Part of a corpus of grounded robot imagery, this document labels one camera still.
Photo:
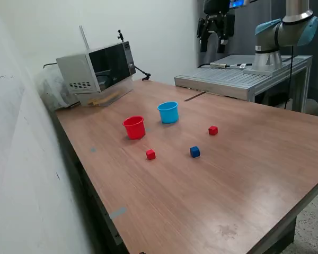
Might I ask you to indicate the wooden sticks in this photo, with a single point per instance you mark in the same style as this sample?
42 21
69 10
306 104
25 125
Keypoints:
103 100

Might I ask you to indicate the dark grey curtain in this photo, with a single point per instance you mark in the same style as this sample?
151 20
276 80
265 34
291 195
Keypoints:
243 39

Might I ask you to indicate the blue plastic bin cup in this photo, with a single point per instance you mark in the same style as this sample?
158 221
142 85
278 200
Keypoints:
169 116

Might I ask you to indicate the grey tape strip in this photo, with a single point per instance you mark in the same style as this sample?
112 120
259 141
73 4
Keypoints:
118 212

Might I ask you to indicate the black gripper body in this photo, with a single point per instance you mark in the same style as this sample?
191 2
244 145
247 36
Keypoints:
214 16

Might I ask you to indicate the aluminium profile robot platform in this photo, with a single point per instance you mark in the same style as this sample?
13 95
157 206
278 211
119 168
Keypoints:
228 76

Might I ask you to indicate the silver microwave oven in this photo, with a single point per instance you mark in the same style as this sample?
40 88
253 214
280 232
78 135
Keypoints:
77 68

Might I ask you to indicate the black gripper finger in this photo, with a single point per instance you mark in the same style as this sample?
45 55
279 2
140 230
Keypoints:
228 29
202 34

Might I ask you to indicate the red plastic bin cup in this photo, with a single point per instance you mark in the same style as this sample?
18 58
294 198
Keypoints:
133 131

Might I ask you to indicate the white warning tag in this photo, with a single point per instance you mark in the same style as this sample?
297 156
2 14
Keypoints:
243 65

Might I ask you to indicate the small blue cube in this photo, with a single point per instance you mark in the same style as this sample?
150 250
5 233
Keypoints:
194 152

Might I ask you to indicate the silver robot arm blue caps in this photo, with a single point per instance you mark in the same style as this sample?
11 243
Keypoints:
270 39

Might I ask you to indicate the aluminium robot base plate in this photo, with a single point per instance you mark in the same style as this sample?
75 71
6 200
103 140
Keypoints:
254 72

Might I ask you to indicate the small black camera mount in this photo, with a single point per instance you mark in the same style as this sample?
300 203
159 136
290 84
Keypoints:
120 35

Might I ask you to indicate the thin clear plastic rod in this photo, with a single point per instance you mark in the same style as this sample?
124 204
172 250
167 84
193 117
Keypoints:
84 37

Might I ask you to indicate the clear plastic storage box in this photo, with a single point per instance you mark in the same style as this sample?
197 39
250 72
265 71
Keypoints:
116 91

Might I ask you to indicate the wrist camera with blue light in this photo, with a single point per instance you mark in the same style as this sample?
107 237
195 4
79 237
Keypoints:
237 3

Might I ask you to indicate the small red cube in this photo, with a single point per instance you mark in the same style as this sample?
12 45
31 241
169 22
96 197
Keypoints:
150 154
213 130

